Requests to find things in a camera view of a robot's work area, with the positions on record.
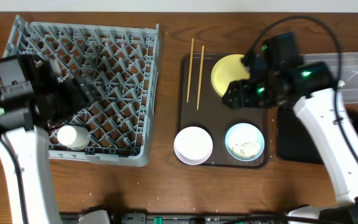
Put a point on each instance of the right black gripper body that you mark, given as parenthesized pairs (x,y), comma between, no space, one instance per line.
(261,93)

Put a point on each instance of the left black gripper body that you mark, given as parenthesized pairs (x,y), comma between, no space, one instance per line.
(68,101)

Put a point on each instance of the white paper cup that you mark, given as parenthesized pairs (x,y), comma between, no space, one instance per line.
(73,137)

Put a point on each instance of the light blue bowl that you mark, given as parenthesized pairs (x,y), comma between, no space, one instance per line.
(244,142)

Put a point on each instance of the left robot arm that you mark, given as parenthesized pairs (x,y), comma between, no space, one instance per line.
(31,98)

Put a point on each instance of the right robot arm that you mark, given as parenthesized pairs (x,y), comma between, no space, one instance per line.
(280,75)

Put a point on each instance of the black waste tray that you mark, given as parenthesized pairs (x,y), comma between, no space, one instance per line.
(293,140)

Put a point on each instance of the yellow round plate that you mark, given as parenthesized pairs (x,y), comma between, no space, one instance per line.
(226,70)

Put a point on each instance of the dark brown serving tray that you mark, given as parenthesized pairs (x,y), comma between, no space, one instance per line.
(215,117)

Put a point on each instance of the right wooden chopstick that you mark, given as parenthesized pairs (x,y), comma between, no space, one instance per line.
(200,77)

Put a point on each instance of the wooden chopstick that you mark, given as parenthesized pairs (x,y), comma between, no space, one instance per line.
(190,69)
(200,77)

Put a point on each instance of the grey plastic dish rack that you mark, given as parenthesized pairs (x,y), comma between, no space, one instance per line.
(121,63)

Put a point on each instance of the white pink-rimmed bowl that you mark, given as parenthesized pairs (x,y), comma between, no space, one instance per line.
(193,145)

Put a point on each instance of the left wooden chopstick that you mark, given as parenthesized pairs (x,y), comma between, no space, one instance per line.
(190,69)

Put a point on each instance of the clear plastic bin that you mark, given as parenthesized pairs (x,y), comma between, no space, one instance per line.
(349,72)

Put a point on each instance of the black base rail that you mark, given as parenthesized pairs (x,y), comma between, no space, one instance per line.
(143,217)

